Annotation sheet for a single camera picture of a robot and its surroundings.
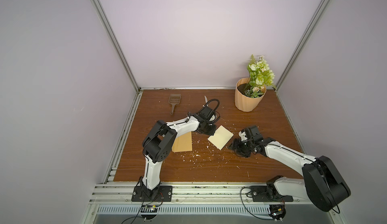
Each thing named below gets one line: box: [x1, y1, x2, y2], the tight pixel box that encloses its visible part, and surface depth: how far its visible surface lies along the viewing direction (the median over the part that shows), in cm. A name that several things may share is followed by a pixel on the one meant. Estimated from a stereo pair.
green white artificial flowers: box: [243, 54, 277, 99], surface depth 92 cm
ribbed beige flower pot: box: [234, 77, 267, 113], surface depth 102 cm
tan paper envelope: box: [171, 131, 193, 153], surface depth 92 cm
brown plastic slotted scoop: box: [168, 93, 181, 116], surface depth 116 cm
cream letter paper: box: [207, 125, 234, 151], surface depth 94 cm
